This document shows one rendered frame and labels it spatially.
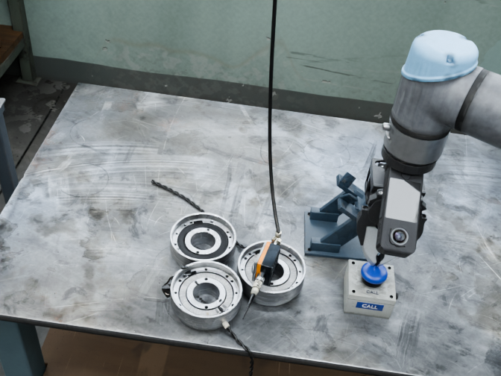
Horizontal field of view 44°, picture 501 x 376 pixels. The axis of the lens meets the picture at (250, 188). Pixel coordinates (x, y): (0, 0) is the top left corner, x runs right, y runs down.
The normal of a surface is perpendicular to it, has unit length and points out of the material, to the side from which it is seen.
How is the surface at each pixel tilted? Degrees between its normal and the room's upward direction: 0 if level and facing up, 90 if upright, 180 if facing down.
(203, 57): 90
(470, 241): 0
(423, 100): 90
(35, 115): 0
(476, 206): 0
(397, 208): 30
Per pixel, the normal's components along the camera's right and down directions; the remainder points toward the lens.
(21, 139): 0.08, -0.74
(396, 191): 0.04, -0.29
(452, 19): -0.11, 0.66
